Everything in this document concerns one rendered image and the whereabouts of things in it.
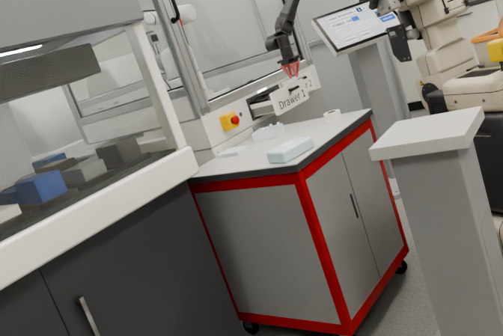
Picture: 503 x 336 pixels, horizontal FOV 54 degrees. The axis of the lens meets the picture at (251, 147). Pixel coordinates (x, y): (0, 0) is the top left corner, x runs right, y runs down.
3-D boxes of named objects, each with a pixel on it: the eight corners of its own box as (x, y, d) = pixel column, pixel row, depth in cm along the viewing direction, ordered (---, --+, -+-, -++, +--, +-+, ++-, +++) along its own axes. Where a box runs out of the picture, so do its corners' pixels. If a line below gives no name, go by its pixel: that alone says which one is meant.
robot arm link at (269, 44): (279, 19, 231) (292, 24, 237) (262, 25, 239) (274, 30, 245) (279, 44, 230) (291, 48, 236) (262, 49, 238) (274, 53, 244)
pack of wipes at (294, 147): (297, 147, 180) (293, 136, 179) (316, 147, 172) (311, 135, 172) (268, 164, 172) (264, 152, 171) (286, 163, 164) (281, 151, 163)
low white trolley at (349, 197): (418, 267, 220) (371, 108, 206) (360, 360, 175) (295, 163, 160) (310, 263, 258) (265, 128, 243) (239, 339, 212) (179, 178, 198)
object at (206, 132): (321, 87, 292) (314, 63, 289) (212, 147, 217) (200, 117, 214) (209, 114, 353) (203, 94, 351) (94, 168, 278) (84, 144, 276)
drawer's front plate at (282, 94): (309, 98, 251) (302, 77, 249) (278, 115, 230) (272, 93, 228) (306, 99, 252) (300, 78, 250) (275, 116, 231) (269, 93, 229)
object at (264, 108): (304, 96, 251) (300, 85, 249) (277, 111, 232) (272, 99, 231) (245, 110, 277) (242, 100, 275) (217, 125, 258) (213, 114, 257)
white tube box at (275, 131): (285, 131, 220) (282, 123, 219) (278, 136, 213) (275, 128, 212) (261, 136, 226) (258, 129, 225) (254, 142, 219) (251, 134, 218)
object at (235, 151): (251, 147, 208) (250, 144, 208) (238, 156, 202) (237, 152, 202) (230, 151, 217) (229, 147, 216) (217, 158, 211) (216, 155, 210)
